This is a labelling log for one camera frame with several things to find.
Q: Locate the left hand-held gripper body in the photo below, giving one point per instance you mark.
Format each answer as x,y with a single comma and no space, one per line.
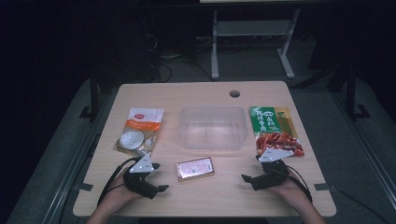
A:
140,182

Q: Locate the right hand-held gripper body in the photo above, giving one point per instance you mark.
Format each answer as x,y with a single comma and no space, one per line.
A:
274,174

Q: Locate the green sausage packet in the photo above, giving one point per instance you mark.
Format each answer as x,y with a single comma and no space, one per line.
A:
270,123

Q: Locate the small pink and yellow box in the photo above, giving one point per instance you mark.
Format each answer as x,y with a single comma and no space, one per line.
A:
195,168

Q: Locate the white and orange food packet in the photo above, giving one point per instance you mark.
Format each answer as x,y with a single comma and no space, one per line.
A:
144,122

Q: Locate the clear plastic container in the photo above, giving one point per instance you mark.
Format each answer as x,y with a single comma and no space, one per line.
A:
213,127

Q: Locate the person's left hand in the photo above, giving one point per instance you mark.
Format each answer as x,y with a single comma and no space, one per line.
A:
120,194

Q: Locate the person's right hand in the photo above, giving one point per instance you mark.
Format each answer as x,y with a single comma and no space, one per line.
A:
292,191

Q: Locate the grey tape strip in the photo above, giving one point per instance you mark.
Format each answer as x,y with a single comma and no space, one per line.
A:
323,187
84,187

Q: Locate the black metal stand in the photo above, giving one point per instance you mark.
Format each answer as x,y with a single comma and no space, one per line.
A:
94,96
351,93

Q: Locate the grey metal rail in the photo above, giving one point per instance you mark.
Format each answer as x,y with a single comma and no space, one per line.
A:
367,149
70,174

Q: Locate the white metal stand frame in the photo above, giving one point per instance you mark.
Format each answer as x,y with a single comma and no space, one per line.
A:
252,28

